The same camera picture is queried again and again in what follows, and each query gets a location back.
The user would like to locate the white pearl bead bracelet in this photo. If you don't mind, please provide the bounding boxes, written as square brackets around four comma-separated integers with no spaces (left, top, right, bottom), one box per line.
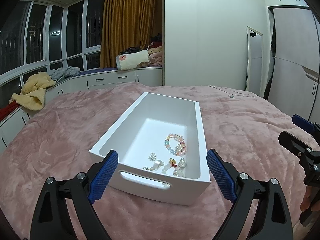
[161,157,185,178]

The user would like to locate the silver baroque earring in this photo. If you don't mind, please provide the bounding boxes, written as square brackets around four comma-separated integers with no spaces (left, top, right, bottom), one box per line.
[178,158,187,169]

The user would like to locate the colourful bead bracelet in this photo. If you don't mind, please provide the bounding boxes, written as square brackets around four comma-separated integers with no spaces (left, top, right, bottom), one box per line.
[164,133,187,157]

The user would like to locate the silver flower brooch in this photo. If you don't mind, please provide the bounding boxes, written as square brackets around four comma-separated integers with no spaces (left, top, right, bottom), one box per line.
[148,152,157,161]

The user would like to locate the large pearl strand earring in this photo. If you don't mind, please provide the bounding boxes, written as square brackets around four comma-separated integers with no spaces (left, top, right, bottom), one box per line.
[143,160,164,171]

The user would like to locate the right hand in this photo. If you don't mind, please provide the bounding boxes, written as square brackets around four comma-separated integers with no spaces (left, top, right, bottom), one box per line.
[300,186,312,212]

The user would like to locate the pink plush bed blanket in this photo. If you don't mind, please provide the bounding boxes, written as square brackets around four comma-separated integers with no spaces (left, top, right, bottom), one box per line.
[1,83,318,239]

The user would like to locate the white door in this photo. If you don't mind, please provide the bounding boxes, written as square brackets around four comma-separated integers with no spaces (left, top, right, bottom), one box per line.
[245,27,263,95]

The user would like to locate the white window bench cabinets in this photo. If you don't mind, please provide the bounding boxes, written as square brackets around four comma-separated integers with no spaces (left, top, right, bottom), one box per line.
[1,67,163,152]

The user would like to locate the red cloth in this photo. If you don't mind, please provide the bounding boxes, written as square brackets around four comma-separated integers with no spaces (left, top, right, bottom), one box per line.
[0,101,20,121]

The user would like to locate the yellow plush blanket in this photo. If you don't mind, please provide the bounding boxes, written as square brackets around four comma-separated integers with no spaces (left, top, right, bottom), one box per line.
[11,72,56,111]

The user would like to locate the white storage box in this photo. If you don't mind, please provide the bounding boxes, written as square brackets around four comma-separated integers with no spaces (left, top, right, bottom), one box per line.
[89,92,211,205]

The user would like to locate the grey clothing pile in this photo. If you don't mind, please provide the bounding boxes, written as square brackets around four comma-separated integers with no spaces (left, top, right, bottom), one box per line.
[47,67,80,82]

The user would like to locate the pink clothing pile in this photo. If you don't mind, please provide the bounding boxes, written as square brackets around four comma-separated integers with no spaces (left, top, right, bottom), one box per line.
[148,46,163,66]

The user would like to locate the rolled cream floral blanket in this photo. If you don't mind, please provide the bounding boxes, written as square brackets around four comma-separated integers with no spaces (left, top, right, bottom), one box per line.
[116,50,149,71]

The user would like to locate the window with white frames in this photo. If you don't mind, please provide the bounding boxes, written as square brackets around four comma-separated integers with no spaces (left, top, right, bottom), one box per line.
[1,0,105,108]

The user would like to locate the mustard yellow curtain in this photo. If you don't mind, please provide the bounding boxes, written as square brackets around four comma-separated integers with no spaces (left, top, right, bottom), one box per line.
[100,0,163,68]

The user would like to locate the thin necklace with blue pendant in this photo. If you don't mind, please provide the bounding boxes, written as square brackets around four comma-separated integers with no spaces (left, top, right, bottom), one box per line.
[207,84,258,99]

